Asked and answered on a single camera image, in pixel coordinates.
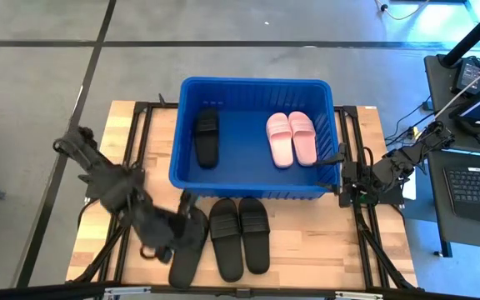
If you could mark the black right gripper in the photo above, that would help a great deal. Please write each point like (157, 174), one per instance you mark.
(356, 183)

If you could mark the black metal table frame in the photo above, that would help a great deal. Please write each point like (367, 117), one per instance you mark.
(365, 250)

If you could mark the black power adapter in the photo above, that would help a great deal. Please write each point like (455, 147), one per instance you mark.
(469, 75)

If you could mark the black rubber slide sandal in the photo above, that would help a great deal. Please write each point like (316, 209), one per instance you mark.
(206, 141)
(226, 241)
(255, 237)
(186, 266)

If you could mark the black keyboard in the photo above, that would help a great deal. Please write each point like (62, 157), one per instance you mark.
(477, 191)

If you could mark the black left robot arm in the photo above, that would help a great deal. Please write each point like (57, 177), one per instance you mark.
(111, 183)

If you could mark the black operator desk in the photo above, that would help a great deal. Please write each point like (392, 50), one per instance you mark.
(440, 137)

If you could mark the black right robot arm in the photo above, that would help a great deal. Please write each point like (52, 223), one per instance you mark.
(406, 158)

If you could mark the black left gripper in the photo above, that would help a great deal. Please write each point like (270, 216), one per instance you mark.
(158, 231)

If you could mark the large blue plastic bin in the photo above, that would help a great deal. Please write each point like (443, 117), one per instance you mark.
(244, 146)

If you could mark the pink rubber slide sandal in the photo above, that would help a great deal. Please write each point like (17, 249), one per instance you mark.
(304, 139)
(280, 141)

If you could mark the black diagonal pole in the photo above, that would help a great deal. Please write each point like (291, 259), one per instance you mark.
(473, 33)

